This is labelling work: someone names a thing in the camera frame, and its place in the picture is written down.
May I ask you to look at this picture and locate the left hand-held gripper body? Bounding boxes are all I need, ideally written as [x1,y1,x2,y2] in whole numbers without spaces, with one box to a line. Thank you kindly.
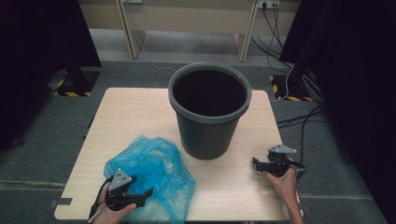
[105,168,148,212]

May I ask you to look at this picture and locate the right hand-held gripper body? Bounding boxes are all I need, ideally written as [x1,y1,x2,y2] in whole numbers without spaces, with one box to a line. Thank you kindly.
[261,144,298,178]

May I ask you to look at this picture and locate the blue plastic garbage bag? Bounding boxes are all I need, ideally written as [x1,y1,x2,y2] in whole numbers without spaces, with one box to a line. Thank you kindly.
[103,134,198,224]

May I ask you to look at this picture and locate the dark grey trash bin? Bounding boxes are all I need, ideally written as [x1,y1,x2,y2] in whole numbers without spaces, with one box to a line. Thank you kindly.
[173,68,248,161]

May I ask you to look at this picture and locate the grey plastic bin rim ring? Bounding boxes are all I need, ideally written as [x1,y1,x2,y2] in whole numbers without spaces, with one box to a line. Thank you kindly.
[168,62,252,125]

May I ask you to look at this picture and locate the stand base with hazard tape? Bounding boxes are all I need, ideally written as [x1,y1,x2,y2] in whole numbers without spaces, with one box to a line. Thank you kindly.
[46,66,101,98]
[269,74,314,103]

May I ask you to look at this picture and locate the dark curtain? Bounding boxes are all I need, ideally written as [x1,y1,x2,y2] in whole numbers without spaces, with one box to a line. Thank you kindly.
[279,0,396,224]
[0,0,103,151]

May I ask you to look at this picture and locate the beige wooden desk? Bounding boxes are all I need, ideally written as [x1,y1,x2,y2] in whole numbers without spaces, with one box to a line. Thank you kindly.
[78,0,301,63]

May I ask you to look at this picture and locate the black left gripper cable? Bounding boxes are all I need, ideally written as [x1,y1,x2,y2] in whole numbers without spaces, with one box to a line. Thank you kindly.
[88,176,114,220]

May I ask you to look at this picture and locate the white wrist strap cord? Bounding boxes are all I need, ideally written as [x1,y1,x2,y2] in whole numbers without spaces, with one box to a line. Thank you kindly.
[87,209,103,224]

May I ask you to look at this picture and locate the black floor cables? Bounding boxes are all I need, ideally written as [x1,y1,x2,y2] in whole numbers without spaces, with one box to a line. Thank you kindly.
[276,105,329,157]

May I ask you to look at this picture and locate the white cable by stand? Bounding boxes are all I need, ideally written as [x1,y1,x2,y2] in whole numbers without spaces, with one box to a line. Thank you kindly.
[270,65,295,104]

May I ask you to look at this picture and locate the thin white floor cable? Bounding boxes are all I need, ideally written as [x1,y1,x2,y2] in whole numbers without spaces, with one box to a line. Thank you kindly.
[133,29,177,73]

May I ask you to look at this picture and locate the black cable bundle from outlet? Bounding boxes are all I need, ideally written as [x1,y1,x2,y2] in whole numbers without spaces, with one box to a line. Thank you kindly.
[250,5,294,69]

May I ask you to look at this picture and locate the white wall power outlet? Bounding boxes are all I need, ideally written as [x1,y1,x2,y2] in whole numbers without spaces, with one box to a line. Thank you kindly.
[257,0,280,9]

